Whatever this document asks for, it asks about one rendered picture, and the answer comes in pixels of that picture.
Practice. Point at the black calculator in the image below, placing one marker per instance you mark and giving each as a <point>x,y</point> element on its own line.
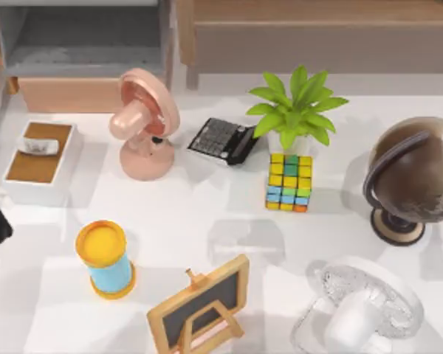
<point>221,142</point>

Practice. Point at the multicoloured puzzle cube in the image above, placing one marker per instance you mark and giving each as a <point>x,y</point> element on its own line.
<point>288,182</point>

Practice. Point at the pink desk fan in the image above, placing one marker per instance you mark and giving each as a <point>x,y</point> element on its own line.
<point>147,121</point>

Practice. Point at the green potted plant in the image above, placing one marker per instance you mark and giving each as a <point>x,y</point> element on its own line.
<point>293,107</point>

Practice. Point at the wooden framed blackboard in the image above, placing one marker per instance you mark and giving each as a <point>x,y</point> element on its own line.
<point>203,306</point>

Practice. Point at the yellow and blue canister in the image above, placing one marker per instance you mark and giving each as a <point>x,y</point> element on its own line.
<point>105,258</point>

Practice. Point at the wooden cupboard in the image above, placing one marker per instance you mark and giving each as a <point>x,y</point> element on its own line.
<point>317,37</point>

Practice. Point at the white tissue box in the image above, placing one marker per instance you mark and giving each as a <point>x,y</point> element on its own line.
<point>37,166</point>

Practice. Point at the pale wooden drawer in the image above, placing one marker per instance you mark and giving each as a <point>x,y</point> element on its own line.
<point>81,55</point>

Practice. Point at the brown globe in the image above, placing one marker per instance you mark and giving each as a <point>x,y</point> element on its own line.
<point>413,173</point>

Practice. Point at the white desk fan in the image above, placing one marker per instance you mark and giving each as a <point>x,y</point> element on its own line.
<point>362,313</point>

